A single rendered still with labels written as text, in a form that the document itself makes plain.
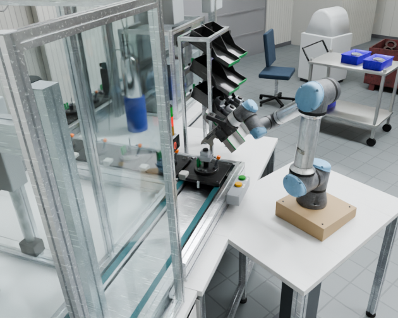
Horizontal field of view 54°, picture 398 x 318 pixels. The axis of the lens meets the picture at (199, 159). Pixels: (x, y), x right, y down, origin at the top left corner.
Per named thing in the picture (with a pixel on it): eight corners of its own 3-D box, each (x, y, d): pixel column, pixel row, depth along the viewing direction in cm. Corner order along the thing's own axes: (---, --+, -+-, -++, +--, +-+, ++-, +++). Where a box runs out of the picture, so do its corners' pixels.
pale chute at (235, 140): (241, 144, 246) (246, 141, 243) (231, 153, 236) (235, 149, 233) (213, 110, 246) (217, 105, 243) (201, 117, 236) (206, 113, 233)
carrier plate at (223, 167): (232, 166, 230) (232, 162, 229) (219, 187, 211) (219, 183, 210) (194, 159, 239) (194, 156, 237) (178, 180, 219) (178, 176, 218)
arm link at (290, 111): (344, 69, 171) (269, 111, 210) (330, 72, 164) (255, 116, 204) (355, 93, 170) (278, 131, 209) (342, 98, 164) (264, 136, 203)
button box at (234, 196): (249, 185, 220) (249, 176, 217) (239, 206, 203) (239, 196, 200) (237, 183, 223) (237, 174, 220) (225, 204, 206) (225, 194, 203)
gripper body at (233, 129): (220, 143, 208) (236, 131, 201) (209, 131, 207) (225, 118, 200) (225, 137, 214) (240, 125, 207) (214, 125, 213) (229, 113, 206)
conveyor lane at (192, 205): (232, 178, 235) (232, 164, 230) (173, 277, 167) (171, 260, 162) (188, 171, 244) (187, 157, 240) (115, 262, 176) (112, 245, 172)
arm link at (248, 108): (254, 111, 191) (245, 97, 192) (238, 124, 197) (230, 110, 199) (261, 111, 197) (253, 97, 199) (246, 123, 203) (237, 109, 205)
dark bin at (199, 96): (238, 114, 237) (243, 105, 232) (228, 122, 227) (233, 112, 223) (201, 89, 243) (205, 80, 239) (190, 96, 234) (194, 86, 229)
